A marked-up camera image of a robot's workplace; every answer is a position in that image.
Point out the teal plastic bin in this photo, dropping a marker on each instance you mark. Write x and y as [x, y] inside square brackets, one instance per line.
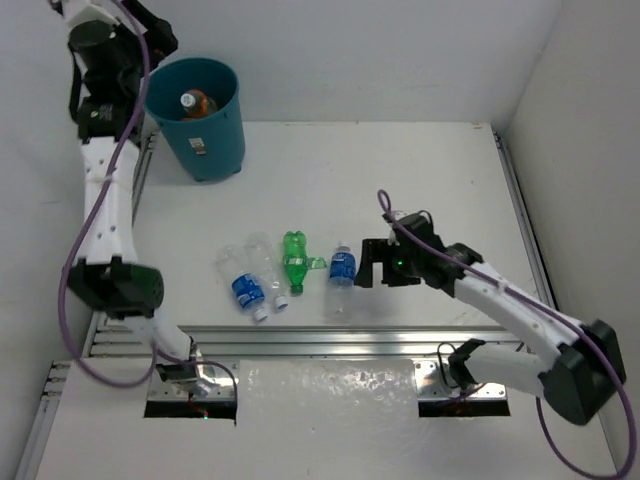
[211, 148]

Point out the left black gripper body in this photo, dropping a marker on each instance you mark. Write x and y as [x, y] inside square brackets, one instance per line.
[157, 30]

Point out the blue label water bottle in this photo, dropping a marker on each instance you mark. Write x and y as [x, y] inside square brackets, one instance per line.
[338, 299]

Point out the left arm metal base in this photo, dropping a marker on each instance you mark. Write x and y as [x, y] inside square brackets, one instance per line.
[192, 375]

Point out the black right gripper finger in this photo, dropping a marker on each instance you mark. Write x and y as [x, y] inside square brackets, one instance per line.
[372, 251]
[390, 276]

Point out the clear unlabelled plastic bottle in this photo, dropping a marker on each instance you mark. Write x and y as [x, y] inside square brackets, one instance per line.
[264, 265]

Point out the green plastic bottle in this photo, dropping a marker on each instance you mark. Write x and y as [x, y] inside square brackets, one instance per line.
[297, 262]

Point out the tall orange label bottle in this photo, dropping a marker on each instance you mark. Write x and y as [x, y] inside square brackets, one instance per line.
[197, 105]

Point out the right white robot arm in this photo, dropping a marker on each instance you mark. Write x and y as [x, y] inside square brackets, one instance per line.
[572, 365]

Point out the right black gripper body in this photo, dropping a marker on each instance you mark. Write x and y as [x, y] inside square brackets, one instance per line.
[406, 264]

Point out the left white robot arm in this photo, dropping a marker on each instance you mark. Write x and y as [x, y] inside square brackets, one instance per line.
[102, 267]

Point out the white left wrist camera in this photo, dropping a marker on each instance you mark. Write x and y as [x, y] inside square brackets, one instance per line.
[76, 12]

